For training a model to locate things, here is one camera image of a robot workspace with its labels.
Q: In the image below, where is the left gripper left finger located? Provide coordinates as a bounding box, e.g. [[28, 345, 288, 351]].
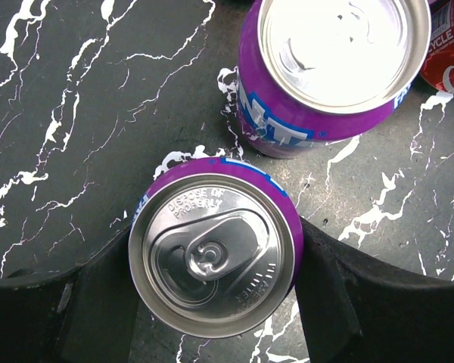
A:
[[0, 229, 138, 362]]

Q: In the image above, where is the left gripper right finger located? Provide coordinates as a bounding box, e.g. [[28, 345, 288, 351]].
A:
[[295, 220, 454, 362]]

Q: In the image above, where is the purple soda can back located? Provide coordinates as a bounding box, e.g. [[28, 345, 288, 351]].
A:
[[128, 157, 303, 339]]

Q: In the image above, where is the purple soda can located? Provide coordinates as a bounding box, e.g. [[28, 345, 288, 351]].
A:
[[128, 157, 303, 339], [237, 1, 431, 158]]

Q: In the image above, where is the red cola can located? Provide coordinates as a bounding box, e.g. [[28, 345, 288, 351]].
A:
[[420, 0, 454, 94]]

